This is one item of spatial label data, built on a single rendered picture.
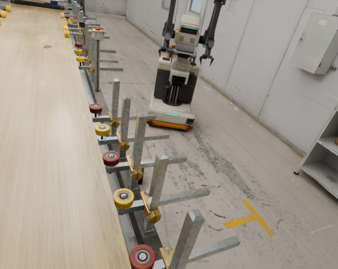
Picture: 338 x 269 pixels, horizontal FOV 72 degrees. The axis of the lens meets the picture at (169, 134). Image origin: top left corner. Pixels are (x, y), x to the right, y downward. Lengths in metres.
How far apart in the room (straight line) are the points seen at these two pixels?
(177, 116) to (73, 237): 2.36
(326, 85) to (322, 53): 0.42
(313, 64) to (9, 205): 3.13
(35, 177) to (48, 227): 0.25
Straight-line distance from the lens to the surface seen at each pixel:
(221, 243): 1.02
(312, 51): 3.33
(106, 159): 1.10
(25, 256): 0.86
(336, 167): 3.44
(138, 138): 1.03
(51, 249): 0.85
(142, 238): 1.09
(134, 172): 1.13
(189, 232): 0.68
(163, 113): 2.99
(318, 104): 3.50
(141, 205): 1.01
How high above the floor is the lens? 1.61
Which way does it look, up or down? 32 degrees down
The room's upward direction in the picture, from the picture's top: 12 degrees clockwise
